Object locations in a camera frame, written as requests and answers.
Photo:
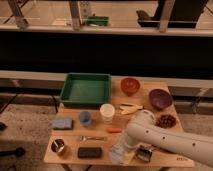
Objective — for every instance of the blue plastic cup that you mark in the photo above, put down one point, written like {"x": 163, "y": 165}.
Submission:
{"x": 85, "y": 118}

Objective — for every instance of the grey blue towel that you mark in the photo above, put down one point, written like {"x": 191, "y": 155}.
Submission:
{"x": 116, "y": 154}

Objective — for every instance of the black rectangular block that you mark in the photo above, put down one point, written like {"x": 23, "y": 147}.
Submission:
{"x": 89, "y": 152}

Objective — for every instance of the dark red grape bunch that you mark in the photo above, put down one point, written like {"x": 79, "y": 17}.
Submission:
{"x": 166, "y": 121}

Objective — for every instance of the white plastic cup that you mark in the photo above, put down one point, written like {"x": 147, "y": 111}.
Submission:
{"x": 107, "y": 112}

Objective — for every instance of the green box on shelf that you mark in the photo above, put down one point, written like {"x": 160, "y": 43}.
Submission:
{"x": 97, "y": 20}

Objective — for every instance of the wooden table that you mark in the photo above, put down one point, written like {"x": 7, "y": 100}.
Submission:
{"x": 98, "y": 128}

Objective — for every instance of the red bowl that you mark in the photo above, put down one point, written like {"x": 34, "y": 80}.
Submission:
{"x": 130, "y": 86}

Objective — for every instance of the green plastic tray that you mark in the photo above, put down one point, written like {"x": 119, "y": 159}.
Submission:
{"x": 86, "y": 90}

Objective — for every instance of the blue sponge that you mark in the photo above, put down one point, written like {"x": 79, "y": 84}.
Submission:
{"x": 62, "y": 124}

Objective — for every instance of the small metal cup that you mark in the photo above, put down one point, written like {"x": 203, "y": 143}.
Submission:
{"x": 58, "y": 146}

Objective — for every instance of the purple bowl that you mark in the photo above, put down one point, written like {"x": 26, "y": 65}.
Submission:
{"x": 160, "y": 99}

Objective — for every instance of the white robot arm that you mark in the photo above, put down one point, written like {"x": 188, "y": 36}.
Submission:
{"x": 142, "y": 128}

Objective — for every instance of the silver fork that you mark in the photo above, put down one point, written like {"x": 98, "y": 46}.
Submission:
{"x": 85, "y": 138}

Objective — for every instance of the yellow banana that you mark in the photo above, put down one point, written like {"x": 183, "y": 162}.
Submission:
{"x": 129, "y": 109}

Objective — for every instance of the orange carrot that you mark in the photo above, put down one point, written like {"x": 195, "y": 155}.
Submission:
{"x": 114, "y": 130}

